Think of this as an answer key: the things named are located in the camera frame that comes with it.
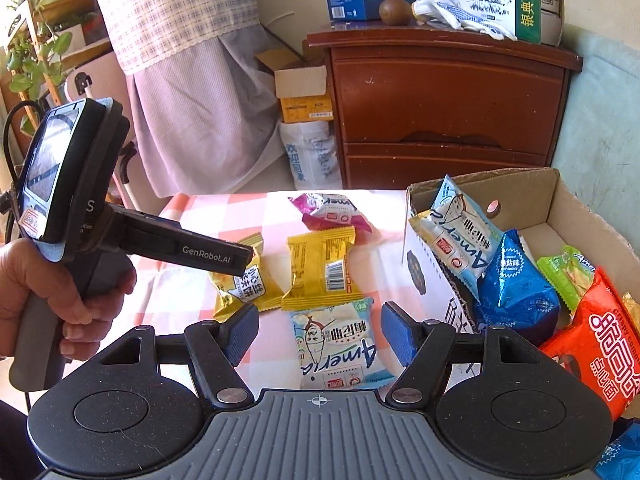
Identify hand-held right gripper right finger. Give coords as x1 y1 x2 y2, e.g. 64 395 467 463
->
380 301 547 407

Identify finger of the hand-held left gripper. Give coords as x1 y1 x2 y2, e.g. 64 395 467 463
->
100 203 255 278

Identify white work gloves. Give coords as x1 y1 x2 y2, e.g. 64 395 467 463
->
410 0 519 42

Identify green potted plant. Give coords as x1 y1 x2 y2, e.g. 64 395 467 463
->
4 0 88 111

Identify small yellow snack packet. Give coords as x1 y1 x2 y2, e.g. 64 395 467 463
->
281 225 357 312
212 232 285 322

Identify black cable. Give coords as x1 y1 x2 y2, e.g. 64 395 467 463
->
0 101 47 243

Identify person's left hand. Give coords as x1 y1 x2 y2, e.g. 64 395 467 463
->
0 236 138 362

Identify green snack packet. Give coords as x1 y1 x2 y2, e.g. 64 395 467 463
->
536 245 597 312

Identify white printed cardboard box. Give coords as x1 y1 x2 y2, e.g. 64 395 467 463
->
402 166 640 426

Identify red noodle snack packet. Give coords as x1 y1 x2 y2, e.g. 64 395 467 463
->
539 266 640 422

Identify pink checked tablecloth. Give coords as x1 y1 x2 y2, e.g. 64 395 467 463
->
64 189 417 397

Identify pink snack packet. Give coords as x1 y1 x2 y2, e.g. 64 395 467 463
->
286 191 375 235

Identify small open cardboard box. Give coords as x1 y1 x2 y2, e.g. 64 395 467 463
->
254 50 336 126

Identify pale blue snack packet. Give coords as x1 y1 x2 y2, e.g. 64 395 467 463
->
286 297 397 392
408 174 507 302

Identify pale green cushion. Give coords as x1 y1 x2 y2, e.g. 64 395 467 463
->
549 25 640 248

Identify brown wooden cabinet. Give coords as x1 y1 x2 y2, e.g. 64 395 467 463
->
304 26 584 192

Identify blue foil snack packet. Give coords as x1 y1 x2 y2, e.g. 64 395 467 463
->
474 229 562 347
594 420 640 480

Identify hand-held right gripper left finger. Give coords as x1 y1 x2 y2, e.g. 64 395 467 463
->
97 304 262 407

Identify white plastic bag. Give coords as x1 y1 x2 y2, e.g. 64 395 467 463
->
278 118 344 192

